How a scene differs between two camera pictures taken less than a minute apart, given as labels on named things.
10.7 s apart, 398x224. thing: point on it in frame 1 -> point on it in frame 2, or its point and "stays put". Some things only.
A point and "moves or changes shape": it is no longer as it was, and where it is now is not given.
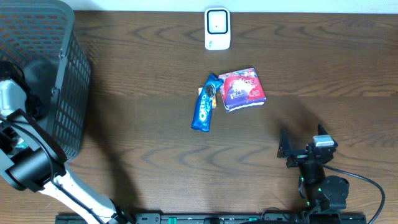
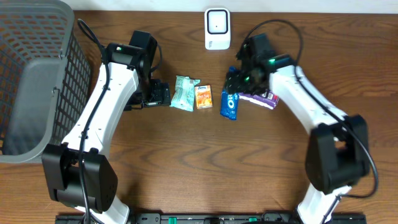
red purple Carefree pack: x=241 y=88 moves or changes shape
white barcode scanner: x=217 y=28 stays put
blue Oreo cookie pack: x=201 y=119 -> x=229 y=102
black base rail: x=219 y=218 stays put
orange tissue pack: x=214 y=100 -> x=203 y=96
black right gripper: x=301 y=156 -> x=234 y=82
